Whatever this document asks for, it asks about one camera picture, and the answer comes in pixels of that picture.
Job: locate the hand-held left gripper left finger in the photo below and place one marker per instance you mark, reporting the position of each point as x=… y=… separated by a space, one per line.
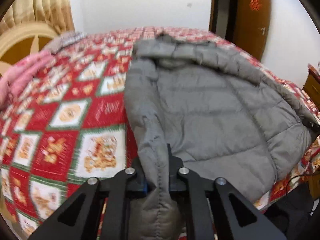
x=144 y=187

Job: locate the dark bulky object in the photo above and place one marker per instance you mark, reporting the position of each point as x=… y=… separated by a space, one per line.
x=295 y=205

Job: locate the brown wooden door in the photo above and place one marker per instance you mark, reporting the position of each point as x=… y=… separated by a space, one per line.
x=252 y=35

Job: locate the grey puffer jacket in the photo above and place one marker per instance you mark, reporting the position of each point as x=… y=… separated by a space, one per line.
x=200 y=120

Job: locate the cream and wood headboard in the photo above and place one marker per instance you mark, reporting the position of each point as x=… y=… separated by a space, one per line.
x=20 y=47

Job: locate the red bear-print bedsheet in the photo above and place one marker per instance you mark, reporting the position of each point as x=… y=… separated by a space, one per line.
x=62 y=135

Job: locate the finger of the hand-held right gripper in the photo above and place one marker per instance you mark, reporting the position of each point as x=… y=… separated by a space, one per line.
x=310 y=124

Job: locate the dark wooden door frame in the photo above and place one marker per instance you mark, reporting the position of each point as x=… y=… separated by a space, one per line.
x=213 y=10

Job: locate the wooden bedside cabinet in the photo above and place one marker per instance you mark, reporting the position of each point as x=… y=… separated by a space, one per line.
x=312 y=85

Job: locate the beige patterned curtain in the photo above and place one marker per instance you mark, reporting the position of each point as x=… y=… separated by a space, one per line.
x=45 y=2

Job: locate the pink folded blanket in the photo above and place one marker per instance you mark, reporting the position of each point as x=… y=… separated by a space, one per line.
x=22 y=72

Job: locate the red paper door decoration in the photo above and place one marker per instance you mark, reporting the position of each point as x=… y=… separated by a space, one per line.
x=254 y=3

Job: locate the striped pillow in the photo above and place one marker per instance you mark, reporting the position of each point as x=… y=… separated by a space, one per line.
x=62 y=41

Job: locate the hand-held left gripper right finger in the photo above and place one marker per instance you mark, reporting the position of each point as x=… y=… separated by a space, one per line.
x=175 y=180

